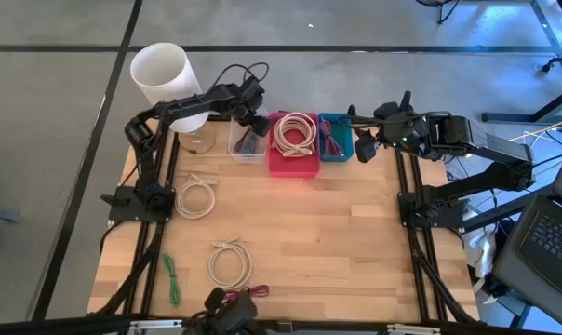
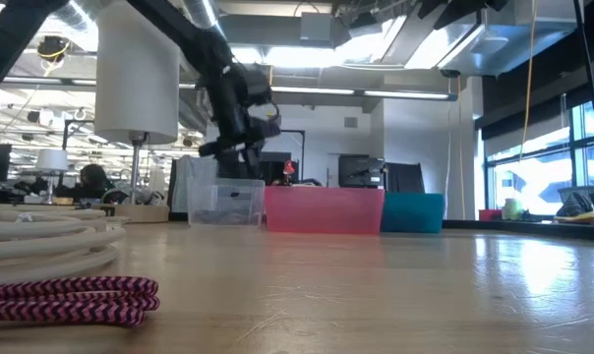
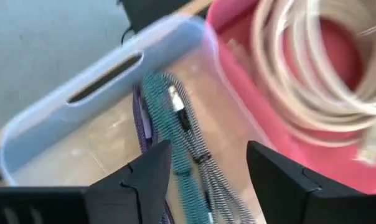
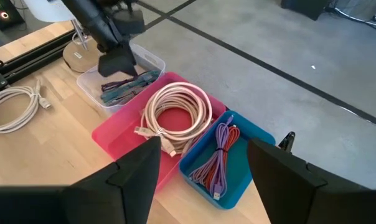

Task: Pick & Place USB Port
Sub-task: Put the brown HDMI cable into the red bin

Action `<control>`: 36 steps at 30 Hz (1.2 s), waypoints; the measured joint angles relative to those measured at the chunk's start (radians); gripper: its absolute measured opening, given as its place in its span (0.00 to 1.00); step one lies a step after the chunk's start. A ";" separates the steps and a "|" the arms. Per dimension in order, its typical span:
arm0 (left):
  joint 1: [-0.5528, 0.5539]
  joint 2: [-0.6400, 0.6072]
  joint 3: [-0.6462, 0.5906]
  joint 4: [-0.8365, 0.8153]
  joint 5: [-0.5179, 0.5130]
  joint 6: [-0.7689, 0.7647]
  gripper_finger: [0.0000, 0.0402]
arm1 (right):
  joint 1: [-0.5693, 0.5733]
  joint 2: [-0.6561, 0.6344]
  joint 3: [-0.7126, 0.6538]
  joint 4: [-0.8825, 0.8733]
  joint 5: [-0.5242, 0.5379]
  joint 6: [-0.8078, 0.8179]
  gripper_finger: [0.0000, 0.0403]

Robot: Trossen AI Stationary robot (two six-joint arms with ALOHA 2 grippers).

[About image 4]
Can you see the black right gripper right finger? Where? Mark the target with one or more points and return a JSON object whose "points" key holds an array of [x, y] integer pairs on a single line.
{"points": [[284, 186]]}

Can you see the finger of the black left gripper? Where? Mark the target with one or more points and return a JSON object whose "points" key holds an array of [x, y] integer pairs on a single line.
{"points": [[118, 65]]}

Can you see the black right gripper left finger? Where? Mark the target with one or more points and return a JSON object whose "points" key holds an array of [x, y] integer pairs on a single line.
{"points": [[129, 186]]}

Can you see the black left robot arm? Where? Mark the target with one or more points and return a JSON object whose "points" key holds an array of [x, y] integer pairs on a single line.
{"points": [[91, 21]]}

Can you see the clear plastic bin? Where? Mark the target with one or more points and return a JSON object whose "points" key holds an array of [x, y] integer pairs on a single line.
{"points": [[88, 84]]}

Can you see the white lamp with wooden base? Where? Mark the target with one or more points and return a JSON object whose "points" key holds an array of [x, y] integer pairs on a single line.
{"points": [[82, 57]]}

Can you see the black clamp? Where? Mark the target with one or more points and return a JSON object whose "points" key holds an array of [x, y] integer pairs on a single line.
{"points": [[287, 141]]}

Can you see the teal plastic bin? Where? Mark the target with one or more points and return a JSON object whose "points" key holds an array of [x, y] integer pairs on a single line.
{"points": [[237, 174]]}

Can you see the pink plastic bin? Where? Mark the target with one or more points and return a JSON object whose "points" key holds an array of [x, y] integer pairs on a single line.
{"points": [[122, 137]]}

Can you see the black floor box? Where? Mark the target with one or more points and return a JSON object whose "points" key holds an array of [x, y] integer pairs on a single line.
{"points": [[303, 7]]}

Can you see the grey metal stand leg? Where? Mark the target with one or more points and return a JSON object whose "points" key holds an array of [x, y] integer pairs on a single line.
{"points": [[353, 18]]}

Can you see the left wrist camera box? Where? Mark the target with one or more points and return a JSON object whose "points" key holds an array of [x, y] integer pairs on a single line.
{"points": [[129, 21]]}

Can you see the black frame rail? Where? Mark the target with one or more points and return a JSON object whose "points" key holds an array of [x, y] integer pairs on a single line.
{"points": [[29, 59]]}

